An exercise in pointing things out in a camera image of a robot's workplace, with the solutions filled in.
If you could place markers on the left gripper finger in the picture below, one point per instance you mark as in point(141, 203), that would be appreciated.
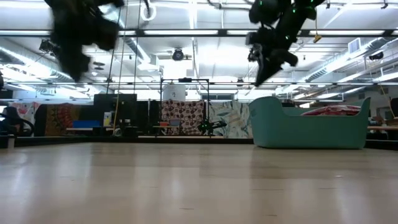
point(82, 62)
point(66, 63)

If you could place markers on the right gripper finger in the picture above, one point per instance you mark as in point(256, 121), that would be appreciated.
point(272, 67)
point(262, 73)

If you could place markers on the red Orville popcorn bag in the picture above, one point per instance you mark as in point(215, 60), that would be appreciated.
point(332, 110)

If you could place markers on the teal plastic basket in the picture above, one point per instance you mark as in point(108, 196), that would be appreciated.
point(311, 133)

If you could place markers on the green-lit background robot arm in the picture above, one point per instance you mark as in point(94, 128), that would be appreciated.
point(206, 127)

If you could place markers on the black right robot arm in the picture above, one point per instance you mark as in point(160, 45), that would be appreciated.
point(286, 18)

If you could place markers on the black ceiling spotlight cluster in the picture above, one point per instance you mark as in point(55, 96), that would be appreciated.
point(46, 46)

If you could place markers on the yellow hanging tag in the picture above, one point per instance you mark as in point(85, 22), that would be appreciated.
point(317, 39)

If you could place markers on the orange brown patterned fabric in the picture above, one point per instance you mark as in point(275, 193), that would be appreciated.
point(62, 118)

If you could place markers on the leaf-patterned fabric panel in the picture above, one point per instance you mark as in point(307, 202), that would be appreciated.
point(230, 119)

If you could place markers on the pale floral fabric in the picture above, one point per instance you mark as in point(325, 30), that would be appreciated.
point(31, 109)

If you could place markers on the black tall cabinet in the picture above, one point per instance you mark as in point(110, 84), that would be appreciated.
point(124, 105)

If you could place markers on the blue box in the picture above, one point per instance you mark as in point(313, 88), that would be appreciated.
point(85, 124)

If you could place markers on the yellow white sign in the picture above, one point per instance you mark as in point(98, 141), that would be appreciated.
point(107, 119)

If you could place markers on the white ceiling vent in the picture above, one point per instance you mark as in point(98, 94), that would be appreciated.
point(354, 45)

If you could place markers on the person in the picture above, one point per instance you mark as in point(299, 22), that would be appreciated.
point(9, 121)

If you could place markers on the round black ceiling device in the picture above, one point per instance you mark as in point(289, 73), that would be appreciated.
point(178, 55)

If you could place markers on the red circle-patterned fabric panel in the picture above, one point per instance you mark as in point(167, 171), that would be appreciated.
point(183, 116)

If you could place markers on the white bucket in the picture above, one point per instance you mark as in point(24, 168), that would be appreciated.
point(174, 92)

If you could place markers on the black overhead light beam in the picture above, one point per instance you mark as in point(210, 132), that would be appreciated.
point(180, 32)

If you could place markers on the small black ceiling device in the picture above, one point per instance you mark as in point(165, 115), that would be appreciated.
point(376, 56)

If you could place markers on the small wooden table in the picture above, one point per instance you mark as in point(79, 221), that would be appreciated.
point(164, 126)

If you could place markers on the wooden workbench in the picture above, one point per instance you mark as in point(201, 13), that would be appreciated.
point(382, 127)

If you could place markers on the black chair back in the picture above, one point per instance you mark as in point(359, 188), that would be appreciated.
point(395, 107)

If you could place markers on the silver ceiling air duct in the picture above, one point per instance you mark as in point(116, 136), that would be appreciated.
point(136, 46)

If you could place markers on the black metal stand frame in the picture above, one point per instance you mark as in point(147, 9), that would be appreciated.
point(185, 80)

